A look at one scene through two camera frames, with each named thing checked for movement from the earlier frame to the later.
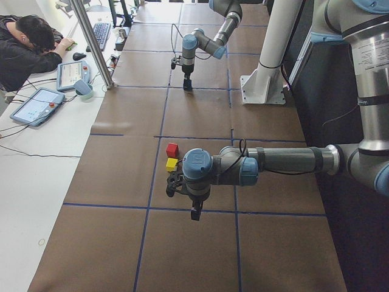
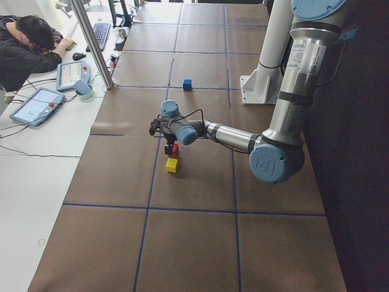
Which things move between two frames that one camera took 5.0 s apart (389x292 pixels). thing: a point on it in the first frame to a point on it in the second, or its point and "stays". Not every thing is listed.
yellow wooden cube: x=171 y=164 stays
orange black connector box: x=114 y=59 stays
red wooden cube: x=172 y=149 stays
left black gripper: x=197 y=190 to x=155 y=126
